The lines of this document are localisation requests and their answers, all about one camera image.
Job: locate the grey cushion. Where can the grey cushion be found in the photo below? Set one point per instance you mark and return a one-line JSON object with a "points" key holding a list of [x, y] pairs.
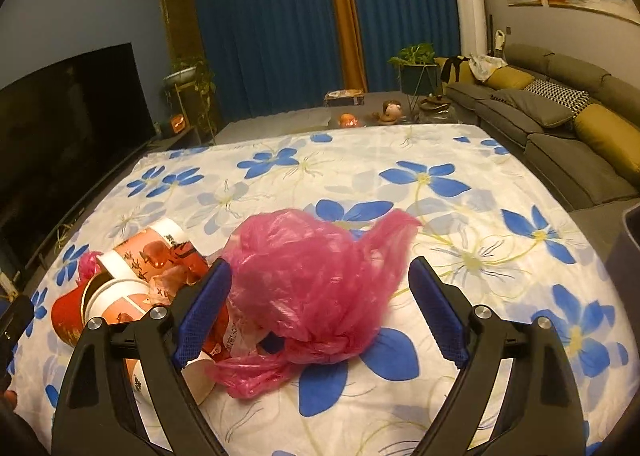
{"points": [[530, 108]]}

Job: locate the black garment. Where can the black garment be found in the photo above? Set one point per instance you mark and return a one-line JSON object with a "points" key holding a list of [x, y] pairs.
{"points": [[455, 69]]}

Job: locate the orange curtain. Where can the orange curtain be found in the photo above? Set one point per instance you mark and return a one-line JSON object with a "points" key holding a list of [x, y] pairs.
{"points": [[345, 15]]}

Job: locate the clear printed plastic wrapper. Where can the clear printed plastic wrapper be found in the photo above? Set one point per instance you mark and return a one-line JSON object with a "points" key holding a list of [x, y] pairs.
{"points": [[235, 331]]}

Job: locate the small pink plastic bag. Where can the small pink plastic bag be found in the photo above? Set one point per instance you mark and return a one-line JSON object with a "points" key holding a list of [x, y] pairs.
{"points": [[90, 263]]}

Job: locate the orange toy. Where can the orange toy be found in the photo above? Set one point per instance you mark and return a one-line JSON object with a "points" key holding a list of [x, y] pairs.
{"points": [[349, 120]]}

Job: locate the grey plastic bin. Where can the grey plastic bin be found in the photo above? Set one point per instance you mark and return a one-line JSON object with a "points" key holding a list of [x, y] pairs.
{"points": [[632, 256]]}

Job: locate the white cloth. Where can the white cloth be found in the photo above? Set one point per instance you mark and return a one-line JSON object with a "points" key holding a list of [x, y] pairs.
{"points": [[485, 66]]}

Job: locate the black and white patterned cushion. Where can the black and white patterned cushion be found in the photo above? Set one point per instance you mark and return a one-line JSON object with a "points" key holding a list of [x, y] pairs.
{"points": [[560, 95]]}

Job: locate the yellow cushion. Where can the yellow cushion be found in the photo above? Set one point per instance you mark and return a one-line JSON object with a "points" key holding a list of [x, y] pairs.
{"points": [[610, 135], [510, 78]]}

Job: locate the blue curtain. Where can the blue curtain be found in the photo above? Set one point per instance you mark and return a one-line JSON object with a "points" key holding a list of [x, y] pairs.
{"points": [[405, 5], [270, 30]]}

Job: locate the printed cardboard box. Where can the printed cardboard box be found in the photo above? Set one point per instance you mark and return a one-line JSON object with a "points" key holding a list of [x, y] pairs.
{"points": [[344, 98]]}

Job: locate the blue floral bed sheet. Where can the blue floral bed sheet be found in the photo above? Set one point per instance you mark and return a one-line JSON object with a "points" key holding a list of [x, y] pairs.
{"points": [[475, 216]]}

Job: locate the white standing air conditioner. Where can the white standing air conditioner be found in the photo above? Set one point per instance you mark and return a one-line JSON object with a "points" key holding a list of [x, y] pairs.
{"points": [[471, 15]]}

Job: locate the person's left hand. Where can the person's left hand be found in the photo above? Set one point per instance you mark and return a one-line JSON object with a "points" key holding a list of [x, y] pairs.
{"points": [[7, 400]]}

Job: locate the green plant in dark pot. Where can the green plant in dark pot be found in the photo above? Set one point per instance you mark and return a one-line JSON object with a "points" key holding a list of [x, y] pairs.
{"points": [[415, 60]]}

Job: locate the trailing potted plant on stand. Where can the trailing potted plant on stand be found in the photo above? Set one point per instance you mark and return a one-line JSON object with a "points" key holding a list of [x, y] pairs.
{"points": [[190, 78]]}

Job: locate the grey sofa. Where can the grey sofa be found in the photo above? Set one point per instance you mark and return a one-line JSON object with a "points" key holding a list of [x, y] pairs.
{"points": [[570, 155]]}

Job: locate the orange printed paper cup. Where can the orange printed paper cup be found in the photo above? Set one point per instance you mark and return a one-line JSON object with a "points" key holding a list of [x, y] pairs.
{"points": [[150, 256]]}

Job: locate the red paper cup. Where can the red paper cup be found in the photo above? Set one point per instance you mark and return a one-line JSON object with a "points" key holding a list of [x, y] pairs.
{"points": [[67, 316]]}

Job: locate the black television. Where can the black television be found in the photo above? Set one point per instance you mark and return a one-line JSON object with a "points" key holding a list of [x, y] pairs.
{"points": [[65, 135]]}

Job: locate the brown wooden blind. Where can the brown wooden blind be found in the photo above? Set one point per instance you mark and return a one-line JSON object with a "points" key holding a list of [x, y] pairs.
{"points": [[180, 25]]}

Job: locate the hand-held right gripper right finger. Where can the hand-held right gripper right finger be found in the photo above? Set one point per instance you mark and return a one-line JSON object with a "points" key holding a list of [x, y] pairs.
{"points": [[440, 316]]}

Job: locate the doll head toy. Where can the doll head toy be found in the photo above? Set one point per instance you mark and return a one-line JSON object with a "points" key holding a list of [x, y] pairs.
{"points": [[391, 110]]}

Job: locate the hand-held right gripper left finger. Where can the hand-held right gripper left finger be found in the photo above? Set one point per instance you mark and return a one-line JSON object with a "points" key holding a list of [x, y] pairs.
{"points": [[202, 316]]}

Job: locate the dry straw bundle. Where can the dry straw bundle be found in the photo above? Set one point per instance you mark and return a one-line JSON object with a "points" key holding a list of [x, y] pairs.
{"points": [[65, 233]]}

